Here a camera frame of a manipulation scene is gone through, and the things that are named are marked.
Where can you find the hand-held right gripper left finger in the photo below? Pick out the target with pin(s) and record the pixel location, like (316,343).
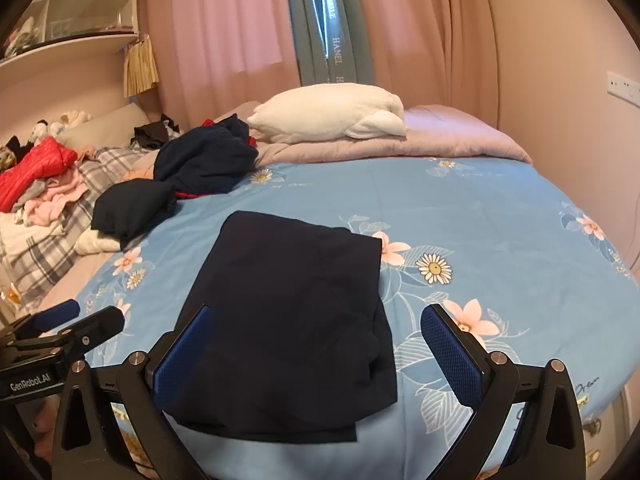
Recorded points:
(182,355)

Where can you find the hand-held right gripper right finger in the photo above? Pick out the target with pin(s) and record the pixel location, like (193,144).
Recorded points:
(447,355)

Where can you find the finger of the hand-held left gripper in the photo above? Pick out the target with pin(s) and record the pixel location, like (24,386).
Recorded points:
(95,327)
(55,314)

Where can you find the navy zip jacket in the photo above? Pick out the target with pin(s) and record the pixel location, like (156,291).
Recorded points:
(290,310)

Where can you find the crumpled navy clothes pile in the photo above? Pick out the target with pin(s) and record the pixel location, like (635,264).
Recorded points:
(205,160)

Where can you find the black clothes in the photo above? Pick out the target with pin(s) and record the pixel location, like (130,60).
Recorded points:
(152,135)

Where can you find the pink bed sheet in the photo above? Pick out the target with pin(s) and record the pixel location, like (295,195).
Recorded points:
(70,275)

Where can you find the grey plaid blanket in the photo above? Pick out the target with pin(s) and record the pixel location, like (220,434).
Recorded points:
(50,260)

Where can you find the white cloth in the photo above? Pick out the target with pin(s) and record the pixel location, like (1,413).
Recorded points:
(95,245)

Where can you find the white printed garment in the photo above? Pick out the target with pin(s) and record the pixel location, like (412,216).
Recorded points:
(25,232)

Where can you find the folded navy garment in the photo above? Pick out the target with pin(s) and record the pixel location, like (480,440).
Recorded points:
(130,207)

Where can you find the grey garment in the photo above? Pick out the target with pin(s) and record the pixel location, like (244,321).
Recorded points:
(32,191)

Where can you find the red down jacket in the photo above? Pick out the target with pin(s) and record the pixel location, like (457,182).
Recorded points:
(35,170)

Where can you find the blue floral duvet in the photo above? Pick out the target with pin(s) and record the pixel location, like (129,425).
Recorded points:
(475,210)

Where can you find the white bedside cabinet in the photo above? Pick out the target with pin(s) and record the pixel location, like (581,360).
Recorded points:
(607,440)

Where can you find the white plush toy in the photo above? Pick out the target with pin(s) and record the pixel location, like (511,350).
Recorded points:
(75,117)
(39,130)

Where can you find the beige headboard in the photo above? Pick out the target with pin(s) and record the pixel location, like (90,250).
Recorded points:
(110,125)

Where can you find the lilac quilt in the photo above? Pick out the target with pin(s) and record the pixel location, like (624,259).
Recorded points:
(440,135)

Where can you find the white fluffy pillow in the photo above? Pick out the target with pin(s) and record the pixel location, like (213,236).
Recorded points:
(320,110)

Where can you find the blue-grey curtain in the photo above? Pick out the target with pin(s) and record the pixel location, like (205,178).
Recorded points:
(345,60)

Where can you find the pink curtain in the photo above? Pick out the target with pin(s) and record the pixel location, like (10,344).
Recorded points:
(225,35)
(425,35)

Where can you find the white wall shelf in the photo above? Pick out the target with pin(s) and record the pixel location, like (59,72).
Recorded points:
(65,42)

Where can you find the white wall socket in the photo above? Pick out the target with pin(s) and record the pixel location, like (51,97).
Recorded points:
(622,86)

